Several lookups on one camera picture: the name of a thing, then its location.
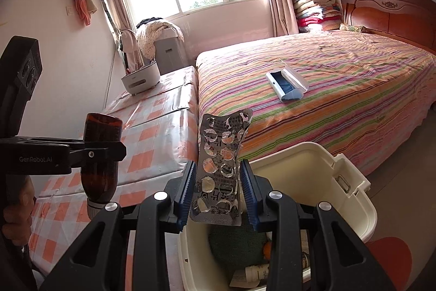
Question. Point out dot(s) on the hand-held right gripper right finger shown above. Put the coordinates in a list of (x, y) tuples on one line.
[(248, 199)]

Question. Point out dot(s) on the open white glasses case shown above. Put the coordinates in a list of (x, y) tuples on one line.
[(282, 83)]

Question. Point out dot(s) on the person's left hand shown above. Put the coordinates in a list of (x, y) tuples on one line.
[(18, 209)]

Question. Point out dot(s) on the small green floral pillow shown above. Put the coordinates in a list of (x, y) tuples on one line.
[(351, 27)]

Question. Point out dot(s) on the dotted white cloth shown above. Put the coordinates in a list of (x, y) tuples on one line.
[(150, 38)]

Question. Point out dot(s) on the bed with striped sheet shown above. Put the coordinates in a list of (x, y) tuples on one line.
[(340, 96)]

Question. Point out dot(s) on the brown plastic bottle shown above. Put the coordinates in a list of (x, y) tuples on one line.
[(100, 182)]

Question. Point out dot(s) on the orange round stool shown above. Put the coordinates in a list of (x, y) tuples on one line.
[(391, 260)]

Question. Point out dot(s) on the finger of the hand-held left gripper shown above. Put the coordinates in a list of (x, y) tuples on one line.
[(102, 152)]

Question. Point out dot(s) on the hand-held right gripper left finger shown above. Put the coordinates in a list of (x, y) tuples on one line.
[(185, 199)]

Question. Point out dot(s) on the orange hanging cloth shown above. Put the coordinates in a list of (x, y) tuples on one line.
[(83, 6)]

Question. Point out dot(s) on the pale pink fabric cover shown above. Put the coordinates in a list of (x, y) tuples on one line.
[(131, 49)]

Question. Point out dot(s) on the green plush toy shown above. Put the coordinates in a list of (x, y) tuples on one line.
[(235, 246)]

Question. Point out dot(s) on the checkered cloth covered table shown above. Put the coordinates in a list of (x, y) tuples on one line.
[(153, 127)]

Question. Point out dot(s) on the small white bottle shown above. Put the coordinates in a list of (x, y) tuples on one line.
[(257, 274)]

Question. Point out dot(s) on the grey plastic cabinet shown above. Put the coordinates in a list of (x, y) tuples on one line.
[(170, 55)]

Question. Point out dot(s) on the brown wooden headboard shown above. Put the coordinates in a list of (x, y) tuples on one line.
[(385, 15)]

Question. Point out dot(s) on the cream plastic bin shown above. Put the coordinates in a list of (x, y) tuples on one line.
[(289, 168)]

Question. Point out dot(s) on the silver pill blister pack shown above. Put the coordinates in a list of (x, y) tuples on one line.
[(219, 168)]

